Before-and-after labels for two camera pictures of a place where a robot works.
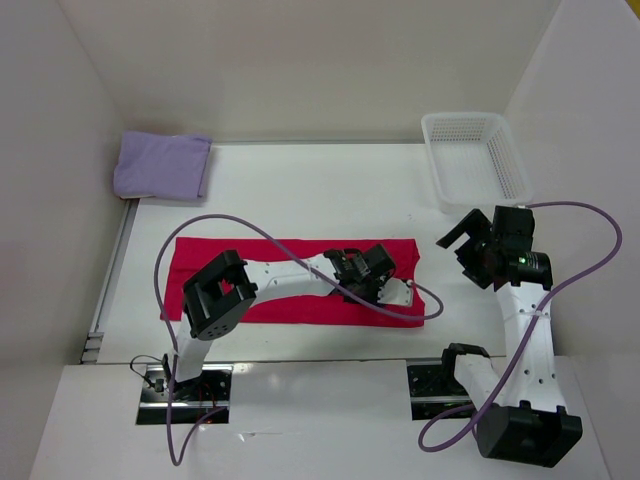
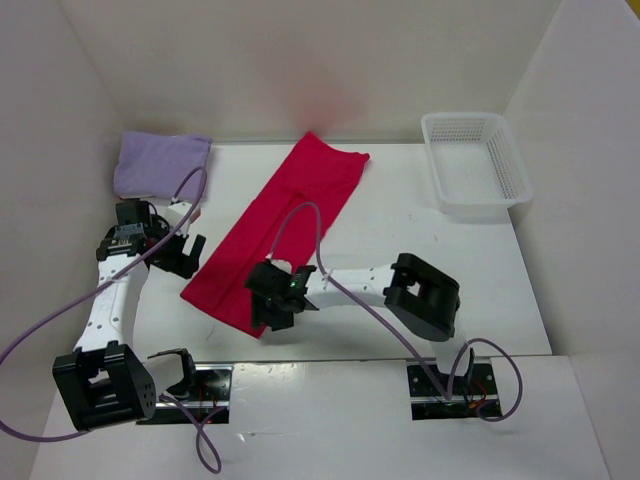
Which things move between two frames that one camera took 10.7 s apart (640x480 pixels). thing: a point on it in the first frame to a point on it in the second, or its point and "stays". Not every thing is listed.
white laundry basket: [476, 161] stays
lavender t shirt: [159, 165] stays
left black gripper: [373, 295] to [180, 263]
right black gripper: [477, 226] to [261, 314]
